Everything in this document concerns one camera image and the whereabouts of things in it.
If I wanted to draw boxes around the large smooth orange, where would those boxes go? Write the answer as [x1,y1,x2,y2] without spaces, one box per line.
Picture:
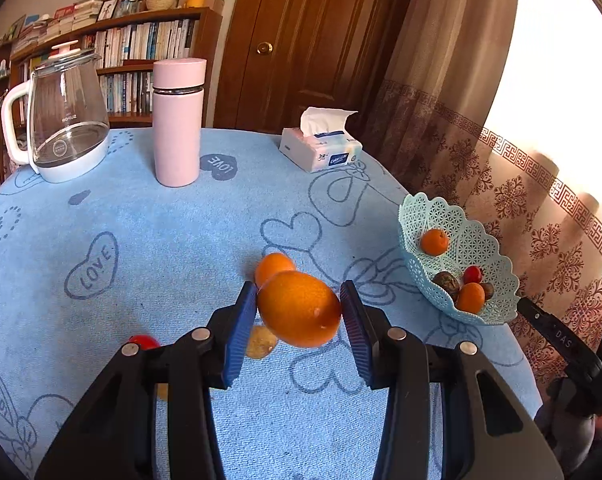
[257,270,343,349]

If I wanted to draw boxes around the white tissue pack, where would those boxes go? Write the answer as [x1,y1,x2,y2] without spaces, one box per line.
[279,106,363,174]

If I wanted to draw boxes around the light blue lattice basket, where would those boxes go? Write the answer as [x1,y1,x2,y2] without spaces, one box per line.
[398,191,521,326]

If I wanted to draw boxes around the glass kettle with white handle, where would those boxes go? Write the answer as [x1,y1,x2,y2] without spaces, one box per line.
[0,40,112,184]

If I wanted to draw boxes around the beige patterned curtain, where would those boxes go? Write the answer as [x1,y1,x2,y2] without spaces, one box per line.
[361,0,602,411]

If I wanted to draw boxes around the brown wooden door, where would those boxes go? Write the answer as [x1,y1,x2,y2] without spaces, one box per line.
[213,0,422,136]

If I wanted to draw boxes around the blue printed tablecloth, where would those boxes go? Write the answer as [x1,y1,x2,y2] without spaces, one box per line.
[0,127,544,480]

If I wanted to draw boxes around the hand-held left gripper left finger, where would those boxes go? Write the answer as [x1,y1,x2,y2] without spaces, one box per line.
[35,281,258,480]

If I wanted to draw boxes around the person's right forearm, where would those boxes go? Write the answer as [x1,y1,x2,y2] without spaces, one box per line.
[534,402,598,478]

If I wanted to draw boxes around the brown wooden bookcase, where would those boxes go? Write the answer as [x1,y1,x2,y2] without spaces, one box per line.
[0,7,224,128]

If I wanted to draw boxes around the pink thermos bottle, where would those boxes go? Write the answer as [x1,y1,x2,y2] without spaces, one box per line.
[152,58,208,188]

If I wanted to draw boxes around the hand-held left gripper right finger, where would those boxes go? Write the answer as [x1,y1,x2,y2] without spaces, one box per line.
[339,280,566,480]

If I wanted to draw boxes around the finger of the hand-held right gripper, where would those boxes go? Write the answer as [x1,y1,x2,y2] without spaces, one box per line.
[517,297,552,333]

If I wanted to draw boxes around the small orange mandarin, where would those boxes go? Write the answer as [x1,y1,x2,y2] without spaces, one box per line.
[420,228,450,256]

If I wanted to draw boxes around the large tan longan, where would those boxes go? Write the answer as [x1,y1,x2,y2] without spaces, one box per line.
[245,325,278,360]

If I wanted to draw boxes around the wrinkled orange mandarin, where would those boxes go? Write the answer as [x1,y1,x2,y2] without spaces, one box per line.
[254,253,297,288]

